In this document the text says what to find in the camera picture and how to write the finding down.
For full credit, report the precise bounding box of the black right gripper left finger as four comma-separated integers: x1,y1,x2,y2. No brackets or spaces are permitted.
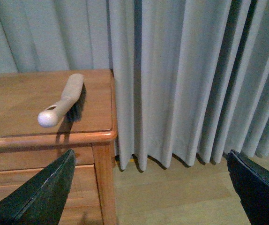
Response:
0,150,75,225

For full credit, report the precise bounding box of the beige hand brush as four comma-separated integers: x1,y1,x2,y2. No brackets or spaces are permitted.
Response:
37,74,86,128

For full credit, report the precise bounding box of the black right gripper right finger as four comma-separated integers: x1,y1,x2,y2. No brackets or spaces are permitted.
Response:
226,150,269,225

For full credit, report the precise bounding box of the wooden nightstand cabinet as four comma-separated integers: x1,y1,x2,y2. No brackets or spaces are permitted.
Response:
0,69,118,225

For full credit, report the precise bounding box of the light grey curtain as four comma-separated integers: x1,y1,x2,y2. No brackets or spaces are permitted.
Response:
0,0,269,170

